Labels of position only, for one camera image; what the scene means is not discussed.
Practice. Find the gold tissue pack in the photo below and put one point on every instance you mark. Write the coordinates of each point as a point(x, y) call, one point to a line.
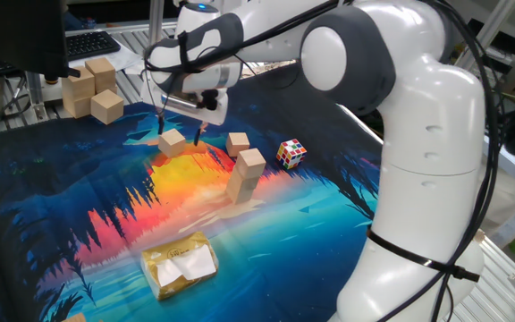
point(179, 265)

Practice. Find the aluminium stand post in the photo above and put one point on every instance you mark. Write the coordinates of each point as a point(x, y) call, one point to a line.
point(36, 96)

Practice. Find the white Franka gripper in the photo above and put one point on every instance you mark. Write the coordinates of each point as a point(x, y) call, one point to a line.
point(216, 114)

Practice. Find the aluminium frame rail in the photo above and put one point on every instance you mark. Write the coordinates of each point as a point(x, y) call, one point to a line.
point(105, 27)

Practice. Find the printed sunset landscape cloth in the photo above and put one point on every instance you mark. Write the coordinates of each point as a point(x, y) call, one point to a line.
point(284, 268)

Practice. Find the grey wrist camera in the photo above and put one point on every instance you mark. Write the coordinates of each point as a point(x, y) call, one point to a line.
point(180, 102)

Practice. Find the small wooden cube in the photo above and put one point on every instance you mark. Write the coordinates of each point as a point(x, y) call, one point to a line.
point(238, 196)
point(171, 142)
point(242, 180)
point(250, 163)
point(237, 143)

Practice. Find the black electronic box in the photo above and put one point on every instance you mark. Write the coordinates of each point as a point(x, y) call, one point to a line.
point(512, 42)

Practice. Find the wooden block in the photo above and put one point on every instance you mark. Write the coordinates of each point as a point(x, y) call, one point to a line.
point(75, 318)

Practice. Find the black keyboard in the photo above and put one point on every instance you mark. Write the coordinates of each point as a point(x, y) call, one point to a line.
point(90, 44)

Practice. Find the Rubik's cube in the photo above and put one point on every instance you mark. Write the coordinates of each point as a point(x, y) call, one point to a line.
point(291, 153)

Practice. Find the large wooden cube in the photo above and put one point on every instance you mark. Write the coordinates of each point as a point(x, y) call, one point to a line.
point(107, 106)
point(77, 107)
point(78, 85)
point(100, 73)

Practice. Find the white folded paper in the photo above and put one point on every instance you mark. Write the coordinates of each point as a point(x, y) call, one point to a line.
point(134, 67)

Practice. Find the black monitor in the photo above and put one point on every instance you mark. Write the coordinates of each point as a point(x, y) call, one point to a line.
point(16, 31)

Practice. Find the white paper sheet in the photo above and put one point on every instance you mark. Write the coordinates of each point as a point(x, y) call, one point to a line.
point(121, 58)

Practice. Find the aluminium frame post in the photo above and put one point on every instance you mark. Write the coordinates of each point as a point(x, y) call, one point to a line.
point(155, 22)
point(485, 36)

